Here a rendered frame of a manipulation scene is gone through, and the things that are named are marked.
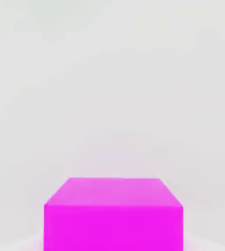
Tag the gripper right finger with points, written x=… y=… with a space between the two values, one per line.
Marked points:
x=196 y=245

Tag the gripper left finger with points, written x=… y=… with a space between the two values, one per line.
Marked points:
x=31 y=245

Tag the small magenta cube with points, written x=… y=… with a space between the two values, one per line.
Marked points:
x=113 y=225

